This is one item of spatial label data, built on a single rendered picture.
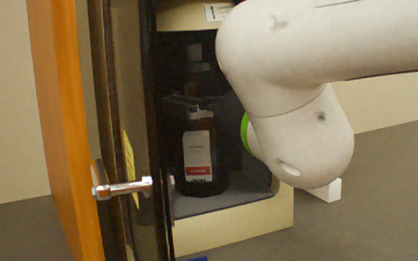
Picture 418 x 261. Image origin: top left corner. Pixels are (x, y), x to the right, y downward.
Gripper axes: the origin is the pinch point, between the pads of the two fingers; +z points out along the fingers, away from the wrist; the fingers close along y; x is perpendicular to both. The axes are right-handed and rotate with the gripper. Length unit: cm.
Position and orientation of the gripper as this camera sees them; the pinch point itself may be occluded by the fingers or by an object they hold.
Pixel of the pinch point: (196, 93)
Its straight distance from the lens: 90.1
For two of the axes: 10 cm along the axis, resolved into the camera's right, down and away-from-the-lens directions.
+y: -8.9, 1.5, -4.4
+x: 0.4, 9.7, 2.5
